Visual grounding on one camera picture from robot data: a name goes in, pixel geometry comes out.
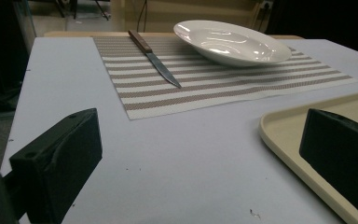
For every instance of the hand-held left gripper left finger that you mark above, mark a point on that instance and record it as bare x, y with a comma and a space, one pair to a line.
59, 165

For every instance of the beige plastic tray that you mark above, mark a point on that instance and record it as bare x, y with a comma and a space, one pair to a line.
287, 133

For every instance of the white deep plate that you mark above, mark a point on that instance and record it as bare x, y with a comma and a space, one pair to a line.
233, 43

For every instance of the striped placemat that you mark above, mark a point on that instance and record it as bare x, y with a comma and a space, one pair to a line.
217, 84

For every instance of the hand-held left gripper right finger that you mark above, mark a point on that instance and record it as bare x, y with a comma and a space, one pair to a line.
345, 155

